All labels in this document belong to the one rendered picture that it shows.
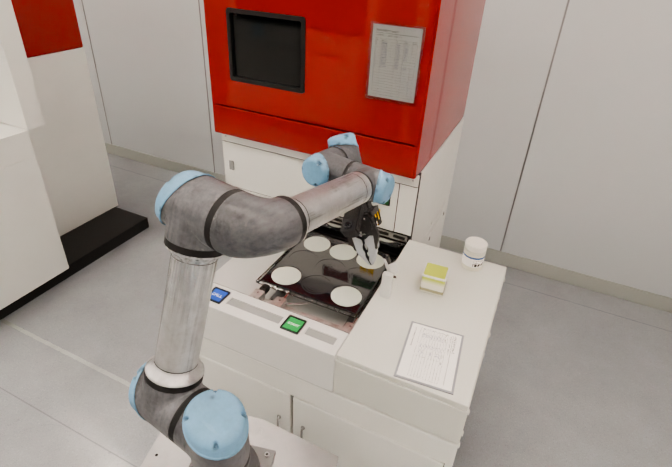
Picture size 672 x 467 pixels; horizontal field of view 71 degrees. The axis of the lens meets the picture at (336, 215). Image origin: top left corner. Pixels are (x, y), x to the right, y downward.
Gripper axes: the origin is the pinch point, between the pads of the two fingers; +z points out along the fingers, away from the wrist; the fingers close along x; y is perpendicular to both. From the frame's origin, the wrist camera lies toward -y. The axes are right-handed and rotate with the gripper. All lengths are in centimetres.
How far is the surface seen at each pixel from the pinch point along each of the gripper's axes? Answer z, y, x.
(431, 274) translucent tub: 12.8, 16.7, -11.2
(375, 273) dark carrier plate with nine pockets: 16.4, 28.1, 11.7
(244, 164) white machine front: -28, 45, 63
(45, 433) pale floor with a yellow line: 60, -15, 162
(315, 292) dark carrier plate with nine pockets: 13.4, 10.1, 26.0
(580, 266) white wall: 99, 199, -52
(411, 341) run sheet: 22.0, -5.2, -8.5
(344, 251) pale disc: 10.0, 35.5, 25.0
